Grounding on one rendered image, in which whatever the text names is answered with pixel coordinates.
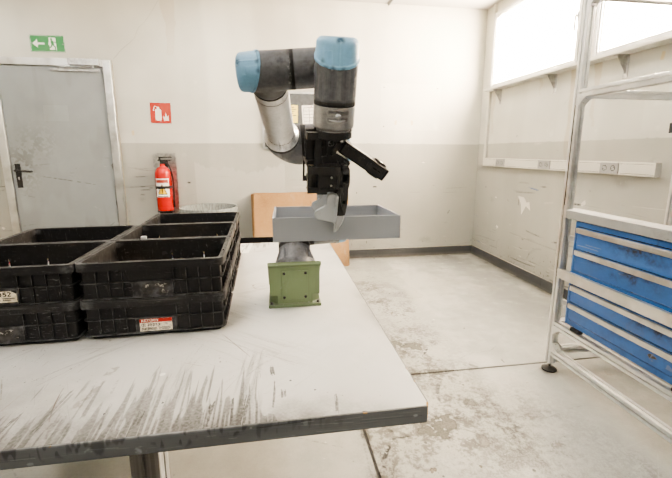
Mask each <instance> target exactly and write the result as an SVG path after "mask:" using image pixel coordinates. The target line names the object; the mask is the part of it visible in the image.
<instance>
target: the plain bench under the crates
mask: <svg viewBox="0 0 672 478"><path fill-rule="evenodd" d="M310 250H311V253H312V255H313V257H314V259H315V261H321V266H320V293H319V297H320V300H321V306H304V307H288V308H271V309H269V292H270V285H269V279H268V268H267V263H275V262H276V259H277V256H278V253H279V242H267V243H253V245H252V247H251V249H250V251H249V253H242V254H241V259H240V263H239V268H238V273H237V278H236V283H235V287H234V291H233V292H231V293H233V297H232V302H231V307H230V311H229V316H228V321H227V325H226V326H224V327H221V328H220V329H210V330H197V331H184V332H172V333H159V334H146V335H133V336H121V337H108V338H93V337H89V338H88V337H85V335H84V336H82V337H80V338H79V339H77V340H70V341H57V342H44V343H31V344H19V345H6V346H0V470H8V469H17V468H25V467H34V466H43V465H52V464H61V463H70V462H79V461H88V460H96V459H105V458H114V457H123V456H129V460H130V469H131V477H132V478H170V468H169V457H168V451H176V450H185V449H194V448H203V447H212V446H221V445H230V444H238V443H247V442H256V441H265V440H274V439H283V438H292V437H301V436H310V435H318V434H327V433H336V432H345V431H354V430H363V429H372V428H381V427H389V426H398V425H407V424H416V423H425V422H427V418H428V401H427V399H426V398H425V396H424V394H423V393H422V391H421V390H420V388H419V386H418V385H417V383H416V382H415V380H414V378H413V377H412V375H411V373H410V372H409V370H408V369H407V367H406V365H405V364H404V362H403V361H402V359H401V357H400V356H399V354H398V352H397V351H396V349H395V348H394V346H393V344H392V343H391V341H390V340H389V338H388V336H387V335H386V333H385V331H384V330H383V328H382V327H381V325H380V323H379V322H378V320H377V319H376V317H375V315H374V314H373V312H372V310H371V309H370V307H369V306H368V304H367V302H366V301H365V299H364V298H363V296H362V294H361V293H360V291H359V289H358V288H357V286H356V285H355V283H354V281H353V280H352V278H351V276H350V275H349V273H348V272H347V270H346V268H345V267H344V265H343V264H342V262H341V260H340V259H339V257H338V255H337V254H336V252H335V251H334V249H333V247H332V246H331V244H330V243H328V244H316V245H310Z"/></svg>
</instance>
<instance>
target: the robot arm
mask: <svg viewBox="0 0 672 478"><path fill-rule="evenodd" d="M359 62H360V56H359V41H358V40H357V39H356V38H354V37H343V36H323V35H322V36H319V37H318V38H317V40H316V47H307V48H290V49H273V50H258V49H254V50H253V51H243V52H239V53H237V55H236V57H235V71H236V78H237V83H238V86H239V89H240V90H241V91H242V92H250V93H254V96H255V100H256V103H257V106H258V109H259V112H260V116H261V119H262V122H263V125H264V128H265V130H264V141H265V143H266V146H267V148H268V149H269V150H270V151H271V152H272V153H273V154H274V155H275V156H276V157H278V158H279V159H281V160H283V161H285V162H288V163H292V164H298V165H301V164H303V181H307V187H306V189H307V194H312V193H316V194H317V200H315V201H313V202H312V204H311V208H312V209H313V210H314V211H315V213H314V216H315V218H316V219H318V220H323V221H328V222H333V223H334V227H333V232H337V230H338V229H339V227H340V226H341V224H342V222H343V219H344V216H345V213H346V208H347V203H348V189H349V185H350V169H349V165H350V161H352V162H354V163H355V164H357V165H358V166H360V167H361V168H363V169H364V170H366V172H367V173H368V174H369V175H370V176H371V177H373V178H375V179H377V178H378V179H379V180H381V181H383V179H384V178H385V177H386V175H387V174H388V173H389V170H388V169H387V168H386V165H385V164H384V163H383V162H382V161H381V160H378V159H377V158H375V159H374V158H372V157H371V156H370V155H368V154H367V153H365V152H364V151H362V150H361V149H359V148H358V147H357V146H355V145H354V144H352V143H351V142H350V138H352V128H353V127H354V115H355V102H356V90H357V77H358V64H359ZM297 89H314V107H313V124H296V125H295V124H294V123H293V117H292V110H291V103H290V96H289V90H297ZM305 164H306V166H307V173H306V175H305ZM345 241H346V240H328V241H298V242H279V253H278V256H277V259H276V262H275V263H278V262H301V261H315V259H314V257H313V255H312V253H311V250H310V245H316V244H328V243H339V242H345Z"/></svg>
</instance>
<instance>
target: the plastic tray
mask: <svg viewBox="0 0 672 478"><path fill-rule="evenodd" d="M314 213H315V211H314V210H313V209H312V208H311V206H288V207H274V212H273V217H272V228H273V242H298V241H328V240H359V239H389V238H400V223H401V215H399V214H397V213H395V212H393V211H391V210H389V209H387V208H385V207H383V206H380V205H347V208H346V213H345V216H344V219H343V222H342V224H341V226H340V227H339V229H338V230H337V232H333V227H334V223H333V222H328V221H323V220H318V219H316V218H315V216H314Z"/></svg>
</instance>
